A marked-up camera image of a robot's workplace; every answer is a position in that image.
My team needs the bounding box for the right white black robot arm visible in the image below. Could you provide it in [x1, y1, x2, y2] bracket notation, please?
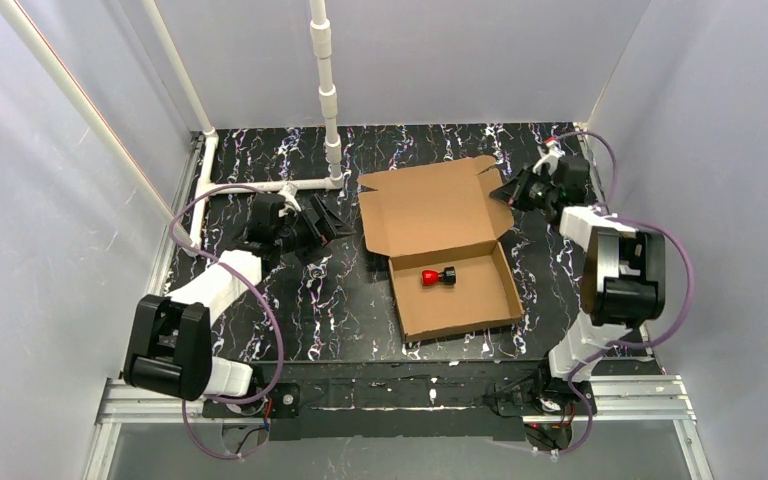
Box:
[490, 155, 666, 403]

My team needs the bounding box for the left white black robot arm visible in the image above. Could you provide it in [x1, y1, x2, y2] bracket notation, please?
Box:
[123, 193, 354, 405]

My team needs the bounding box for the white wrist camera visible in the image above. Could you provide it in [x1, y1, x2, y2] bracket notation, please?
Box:
[278, 182, 301, 217]
[531, 137, 565, 176]

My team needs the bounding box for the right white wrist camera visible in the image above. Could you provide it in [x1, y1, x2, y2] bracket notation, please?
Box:
[531, 137, 565, 176]

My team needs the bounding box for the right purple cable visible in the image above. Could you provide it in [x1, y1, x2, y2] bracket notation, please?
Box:
[552, 130, 697, 456]

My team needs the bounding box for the brown cardboard box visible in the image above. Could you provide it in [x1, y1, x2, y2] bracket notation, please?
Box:
[358, 155, 524, 343]

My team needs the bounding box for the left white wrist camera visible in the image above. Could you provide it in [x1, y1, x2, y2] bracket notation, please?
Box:
[278, 182, 301, 217]

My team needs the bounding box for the aluminium rail base frame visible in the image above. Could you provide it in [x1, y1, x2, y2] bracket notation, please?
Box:
[85, 122, 717, 480]

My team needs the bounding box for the purple cable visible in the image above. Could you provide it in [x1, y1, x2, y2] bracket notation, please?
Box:
[168, 185, 289, 461]
[552, 130, 697, 456]

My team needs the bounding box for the white pvc pipe frame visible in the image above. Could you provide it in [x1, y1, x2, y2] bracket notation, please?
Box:
[0, 0, 349, 256]

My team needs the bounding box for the red black knob toy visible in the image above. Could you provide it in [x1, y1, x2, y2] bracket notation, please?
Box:
[420, 266, 457, 287]

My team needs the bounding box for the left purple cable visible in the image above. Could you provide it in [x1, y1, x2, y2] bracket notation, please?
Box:
[168, 185, 289, 461]

